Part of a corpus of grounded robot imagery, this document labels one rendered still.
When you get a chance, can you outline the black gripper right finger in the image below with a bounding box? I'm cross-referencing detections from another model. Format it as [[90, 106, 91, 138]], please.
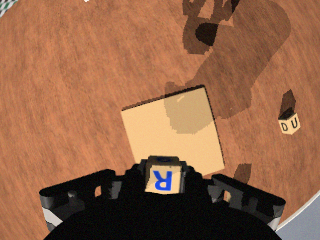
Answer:
[[179, 161, 286, 232]]

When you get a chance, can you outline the tan flat mat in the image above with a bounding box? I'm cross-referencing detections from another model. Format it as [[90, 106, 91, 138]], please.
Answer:
[[121, 88, 224, 176]]

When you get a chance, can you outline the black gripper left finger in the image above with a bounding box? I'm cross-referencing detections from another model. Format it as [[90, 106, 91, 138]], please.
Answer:
[[39, 159, 147, 232]]

